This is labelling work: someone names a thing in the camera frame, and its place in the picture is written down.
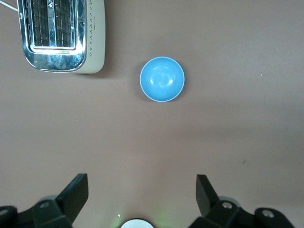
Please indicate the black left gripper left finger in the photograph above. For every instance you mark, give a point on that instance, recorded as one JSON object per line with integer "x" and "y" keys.
{"x": 71, "y": 197}

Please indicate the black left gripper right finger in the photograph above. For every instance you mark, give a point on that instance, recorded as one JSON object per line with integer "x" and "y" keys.
{"x": 209, "y": 202}

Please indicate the blue bowl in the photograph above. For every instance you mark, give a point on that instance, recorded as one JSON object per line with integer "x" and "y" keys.
{"x": 162, "y": 79}

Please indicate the cream and chrome toaster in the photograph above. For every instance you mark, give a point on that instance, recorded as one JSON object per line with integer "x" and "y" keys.
{"x": 95, "y": 35}

